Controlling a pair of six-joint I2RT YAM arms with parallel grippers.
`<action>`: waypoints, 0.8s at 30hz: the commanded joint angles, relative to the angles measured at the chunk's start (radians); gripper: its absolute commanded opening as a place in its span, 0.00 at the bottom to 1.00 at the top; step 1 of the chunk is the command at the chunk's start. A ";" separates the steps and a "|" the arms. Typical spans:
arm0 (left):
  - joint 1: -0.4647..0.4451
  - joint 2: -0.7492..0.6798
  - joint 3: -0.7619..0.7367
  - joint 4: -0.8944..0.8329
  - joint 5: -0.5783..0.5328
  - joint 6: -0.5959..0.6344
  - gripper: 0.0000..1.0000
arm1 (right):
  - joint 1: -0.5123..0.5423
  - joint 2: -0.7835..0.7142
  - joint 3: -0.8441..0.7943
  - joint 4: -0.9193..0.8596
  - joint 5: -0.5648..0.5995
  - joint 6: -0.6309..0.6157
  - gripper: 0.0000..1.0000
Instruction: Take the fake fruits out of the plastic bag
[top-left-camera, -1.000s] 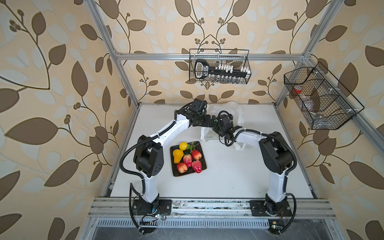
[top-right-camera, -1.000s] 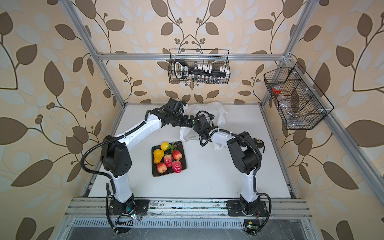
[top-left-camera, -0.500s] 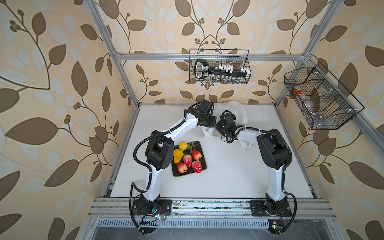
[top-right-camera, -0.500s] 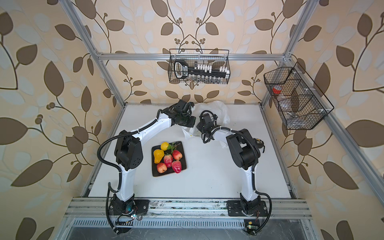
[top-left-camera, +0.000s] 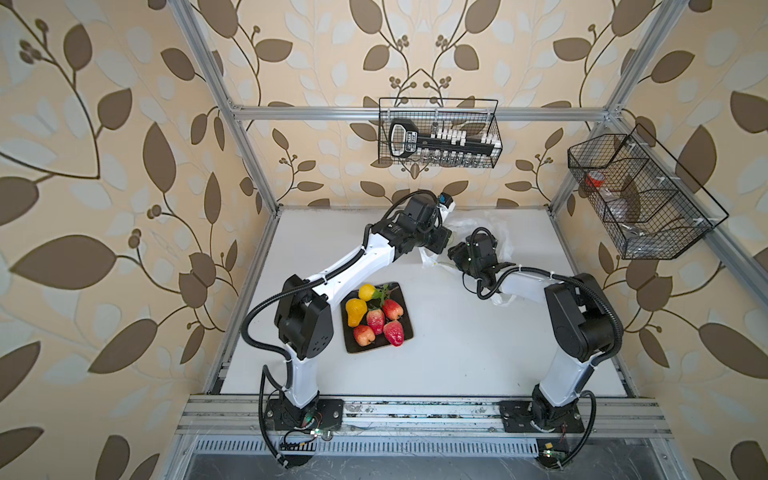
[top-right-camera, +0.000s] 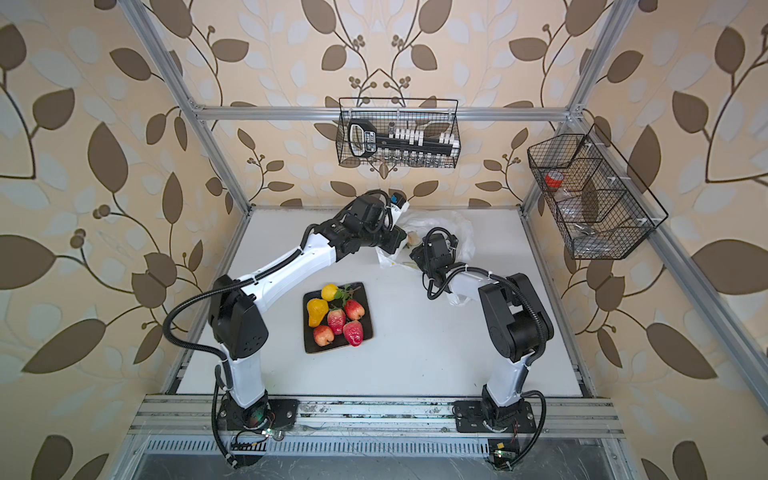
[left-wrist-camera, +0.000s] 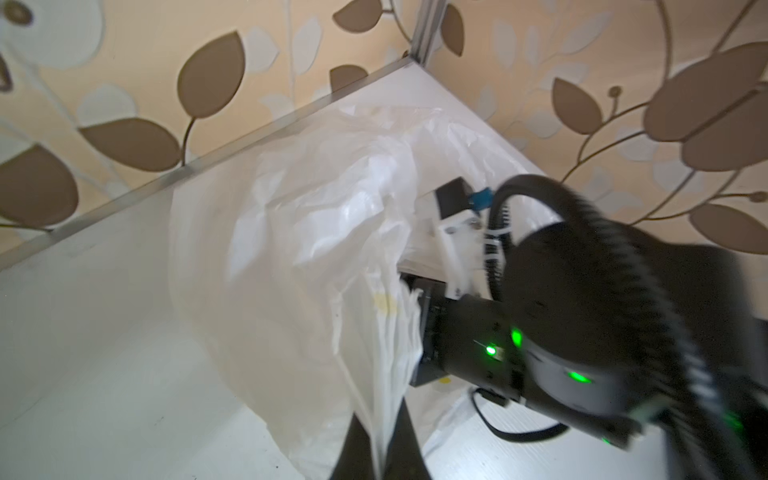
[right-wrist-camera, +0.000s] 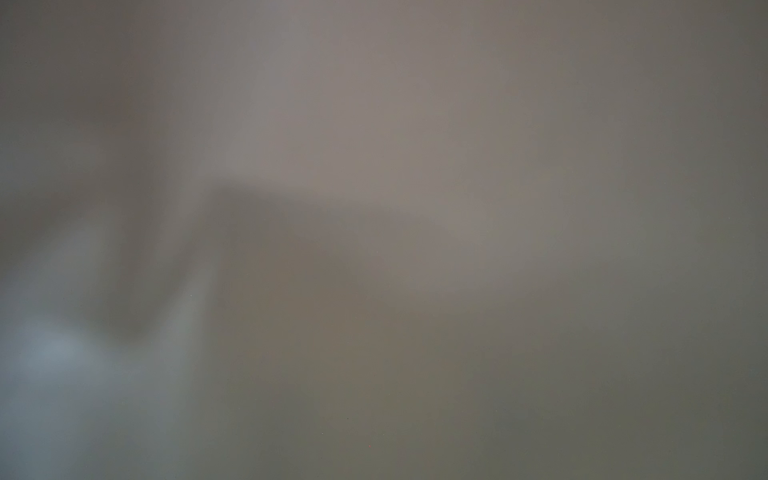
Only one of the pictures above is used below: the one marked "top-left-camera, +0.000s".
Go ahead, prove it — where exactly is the black wire basket wall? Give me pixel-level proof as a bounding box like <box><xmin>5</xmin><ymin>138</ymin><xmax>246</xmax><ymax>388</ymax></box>
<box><xmin>377</xmin><ymin>96</ymin><xmax>503</xmax><ymax>169</ymax></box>
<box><xmin>567</xmin><ymin>124</ymin><xmax>729</xmax><ymax>260</ymax></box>

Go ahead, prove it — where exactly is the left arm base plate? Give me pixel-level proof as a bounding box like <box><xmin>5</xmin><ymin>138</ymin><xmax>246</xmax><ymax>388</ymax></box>
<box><xmin>265</xmin><ymin>397</ymin><xmax>344</xmax><ymax>432</ymax></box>

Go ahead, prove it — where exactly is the black wire basket back wall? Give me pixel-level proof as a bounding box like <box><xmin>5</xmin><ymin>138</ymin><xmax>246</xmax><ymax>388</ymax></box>
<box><xmin>377</xmin><ymin>96</ymin><xmax>503</xmax><ymax>169</ymax></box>

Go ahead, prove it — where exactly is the large yellow fake lemon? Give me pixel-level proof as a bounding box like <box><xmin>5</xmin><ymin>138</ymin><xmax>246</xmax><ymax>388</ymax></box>
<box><xmin>345</xmin><ymin>298</ymin><xmax>368</xmax><ymax>328</ymax></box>

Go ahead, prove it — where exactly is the black socket tool set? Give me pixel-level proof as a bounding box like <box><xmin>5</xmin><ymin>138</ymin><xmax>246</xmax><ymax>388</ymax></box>
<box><xmin>384</xmin><ymin>118</ymin><xmax>502</xmax><ymax>161</ymax></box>

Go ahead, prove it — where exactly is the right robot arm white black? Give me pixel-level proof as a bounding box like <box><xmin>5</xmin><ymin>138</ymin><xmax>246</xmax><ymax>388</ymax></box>
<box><xmin>448</xmin><ymin>227</ymin><xmax>624</xmax><ymax>431</ymax></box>

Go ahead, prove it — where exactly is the small yellow fake lemon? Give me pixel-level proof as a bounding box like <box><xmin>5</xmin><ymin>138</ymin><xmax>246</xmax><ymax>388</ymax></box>
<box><xmin>358</xmin><ymin>284</ymin><xmax>377</xmax><ymax>302</ymax></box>

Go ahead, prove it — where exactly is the white plastic bag lemon print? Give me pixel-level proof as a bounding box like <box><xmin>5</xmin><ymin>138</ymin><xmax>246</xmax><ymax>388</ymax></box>
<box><xmin>418</xmin><ymin>212</ymin><xmax>519</xmax><ymax>307</ymax></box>

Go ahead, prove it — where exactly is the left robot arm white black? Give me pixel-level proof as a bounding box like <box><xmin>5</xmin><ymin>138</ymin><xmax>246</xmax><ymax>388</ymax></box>
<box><xmin>240</xmin><ymin>190</ymin><xmax>455</xmax><ymax>415</ymax></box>

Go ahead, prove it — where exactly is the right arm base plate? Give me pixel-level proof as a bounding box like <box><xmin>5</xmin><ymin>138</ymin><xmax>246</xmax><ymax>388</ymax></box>
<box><xmin>499</xmin><ymin>400</ymin><xmax>585</xmax><ymax>435</ymax></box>

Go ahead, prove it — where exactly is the red fake apple large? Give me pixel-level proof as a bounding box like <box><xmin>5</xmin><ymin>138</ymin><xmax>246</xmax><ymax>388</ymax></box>
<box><xmin>353</xmin><ymin>325</ymin><xmax>376</xmax><ymax>347</ymax></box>

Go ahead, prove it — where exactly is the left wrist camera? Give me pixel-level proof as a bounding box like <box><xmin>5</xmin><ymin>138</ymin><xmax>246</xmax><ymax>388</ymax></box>
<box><xmin>438</xmin><ymin>192</ymin><xmax>454</xmax><ymax>209</ymax></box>

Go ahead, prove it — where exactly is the black wire basket right wall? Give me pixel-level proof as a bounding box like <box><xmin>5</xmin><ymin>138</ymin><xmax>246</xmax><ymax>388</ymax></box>
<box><xmin>567</xmin><ymin>124</ymin><xmax>729</xmax><ymax>260</ymax></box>

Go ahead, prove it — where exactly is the red capped clear bottle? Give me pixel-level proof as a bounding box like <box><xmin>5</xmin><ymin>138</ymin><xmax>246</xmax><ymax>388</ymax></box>
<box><xmin>583</xmin><ymin>170</ymin><xmax>620</xmax><ymax>202</ymax></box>

